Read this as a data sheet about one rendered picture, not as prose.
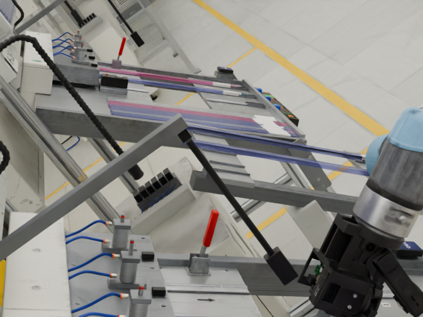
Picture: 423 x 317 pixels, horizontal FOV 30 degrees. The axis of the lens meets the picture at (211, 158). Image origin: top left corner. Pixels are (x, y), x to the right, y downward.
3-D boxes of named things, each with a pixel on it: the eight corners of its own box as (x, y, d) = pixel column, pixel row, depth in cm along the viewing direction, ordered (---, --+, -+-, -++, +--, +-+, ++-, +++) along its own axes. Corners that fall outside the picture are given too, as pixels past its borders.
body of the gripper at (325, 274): (294, 285, 103) (333, 204, 101) (349, 302, 106) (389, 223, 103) (313, 314, 96) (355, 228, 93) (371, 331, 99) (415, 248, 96)
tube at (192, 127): (391, 165, 177) (393, 160, 177) (393, 166, 176) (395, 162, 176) (173, 126, 164) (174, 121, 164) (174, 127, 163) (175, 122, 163)
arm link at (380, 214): (405, 194, 102) (434, 219, 95) (389, 225, 103) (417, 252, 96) (356, 177, 100) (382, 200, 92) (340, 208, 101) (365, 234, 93)
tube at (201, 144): (412, 182, 167) (414, 175, 167) (415, 184, 166) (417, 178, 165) (182, 142, 154) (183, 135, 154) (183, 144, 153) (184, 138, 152)
